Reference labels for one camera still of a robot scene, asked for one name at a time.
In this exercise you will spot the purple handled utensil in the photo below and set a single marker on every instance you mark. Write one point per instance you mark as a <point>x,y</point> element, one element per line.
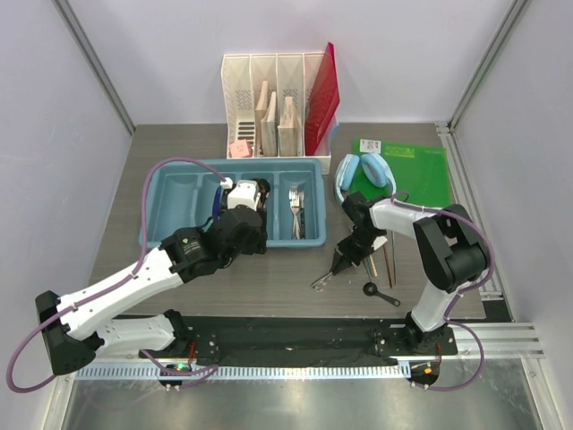
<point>217,203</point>

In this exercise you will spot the green cutting mat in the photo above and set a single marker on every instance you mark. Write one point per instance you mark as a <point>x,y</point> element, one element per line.
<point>375,168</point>

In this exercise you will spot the blue plastic cutlery tray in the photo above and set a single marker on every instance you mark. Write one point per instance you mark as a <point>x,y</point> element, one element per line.
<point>181,195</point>

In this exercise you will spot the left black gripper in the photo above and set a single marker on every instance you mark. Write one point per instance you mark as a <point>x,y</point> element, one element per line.
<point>258,244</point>

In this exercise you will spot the wooden board right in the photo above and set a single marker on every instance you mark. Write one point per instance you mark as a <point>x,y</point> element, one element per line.
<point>288,129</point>

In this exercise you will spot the black measuring spoon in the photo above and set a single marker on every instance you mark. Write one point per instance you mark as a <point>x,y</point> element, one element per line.
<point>371,290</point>

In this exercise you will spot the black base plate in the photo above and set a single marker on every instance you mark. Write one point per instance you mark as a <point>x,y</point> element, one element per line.
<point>303,342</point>

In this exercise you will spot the patterned handle fork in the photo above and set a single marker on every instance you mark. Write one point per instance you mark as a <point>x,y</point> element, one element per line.
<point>320,284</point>

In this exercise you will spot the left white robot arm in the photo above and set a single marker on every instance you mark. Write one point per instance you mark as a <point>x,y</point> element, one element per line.
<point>81,326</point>

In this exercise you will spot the light wooden board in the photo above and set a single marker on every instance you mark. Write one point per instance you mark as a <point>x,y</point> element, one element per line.
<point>260,112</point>

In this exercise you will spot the white file organizer rack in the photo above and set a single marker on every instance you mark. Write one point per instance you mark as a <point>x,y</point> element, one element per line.
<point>288,74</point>

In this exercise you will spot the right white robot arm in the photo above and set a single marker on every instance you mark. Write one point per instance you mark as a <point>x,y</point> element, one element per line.
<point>456,256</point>

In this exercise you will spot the pink cube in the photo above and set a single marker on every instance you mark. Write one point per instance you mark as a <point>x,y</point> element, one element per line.
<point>240,149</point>

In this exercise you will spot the wooden board middle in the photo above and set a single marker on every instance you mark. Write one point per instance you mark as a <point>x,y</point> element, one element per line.
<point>269,143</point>

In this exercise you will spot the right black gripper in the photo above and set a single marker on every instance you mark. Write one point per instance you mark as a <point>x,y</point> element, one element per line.
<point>344,249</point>

